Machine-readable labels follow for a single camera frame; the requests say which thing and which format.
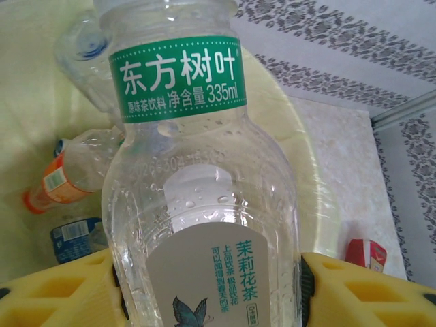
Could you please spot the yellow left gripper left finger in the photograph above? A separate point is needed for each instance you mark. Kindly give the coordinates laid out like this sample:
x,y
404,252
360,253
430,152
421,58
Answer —
x,y
85,272

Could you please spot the dark blue label bottle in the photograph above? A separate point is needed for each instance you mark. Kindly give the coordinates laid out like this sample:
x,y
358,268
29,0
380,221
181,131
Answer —
x,y
73,235

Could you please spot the orange label clear bottle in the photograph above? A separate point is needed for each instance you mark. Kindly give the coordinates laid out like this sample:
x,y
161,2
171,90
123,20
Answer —
x,y
58,185

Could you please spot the aluminium frame post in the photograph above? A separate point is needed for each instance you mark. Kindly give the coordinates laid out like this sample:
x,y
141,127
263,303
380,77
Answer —
x,y
405,109

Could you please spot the red and yellow carton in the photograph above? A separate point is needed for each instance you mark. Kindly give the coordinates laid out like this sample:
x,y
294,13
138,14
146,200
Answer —
x,y
361,253

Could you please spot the beige plastic bin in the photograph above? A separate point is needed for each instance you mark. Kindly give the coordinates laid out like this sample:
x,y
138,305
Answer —
x,y
323,190

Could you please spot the green label tea bottle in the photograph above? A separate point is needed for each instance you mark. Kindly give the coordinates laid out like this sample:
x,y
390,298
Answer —
x,y
190,85

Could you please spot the clear bottle blue cap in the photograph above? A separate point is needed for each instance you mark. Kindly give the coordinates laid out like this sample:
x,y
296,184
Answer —
x,y
85,68

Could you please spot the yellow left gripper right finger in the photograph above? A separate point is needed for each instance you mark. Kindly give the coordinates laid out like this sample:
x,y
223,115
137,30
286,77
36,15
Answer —
x,y
334,272

